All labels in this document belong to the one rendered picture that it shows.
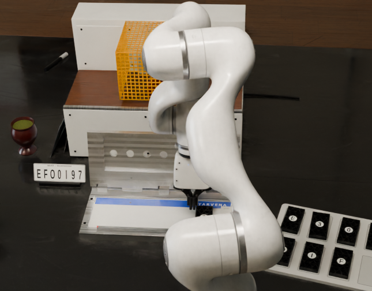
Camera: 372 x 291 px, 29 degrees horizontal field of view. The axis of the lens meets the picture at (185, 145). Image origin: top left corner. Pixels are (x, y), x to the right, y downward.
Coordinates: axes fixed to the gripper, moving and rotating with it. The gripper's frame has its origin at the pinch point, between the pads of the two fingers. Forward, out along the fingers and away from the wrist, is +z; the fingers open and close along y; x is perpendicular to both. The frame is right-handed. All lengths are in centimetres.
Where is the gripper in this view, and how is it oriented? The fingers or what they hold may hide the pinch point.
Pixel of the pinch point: (192, 201)
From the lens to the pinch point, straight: 202.2
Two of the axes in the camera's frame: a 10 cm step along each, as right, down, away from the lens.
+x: 0.9, -4.2, 9.1
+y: 10.0, 0.3, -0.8
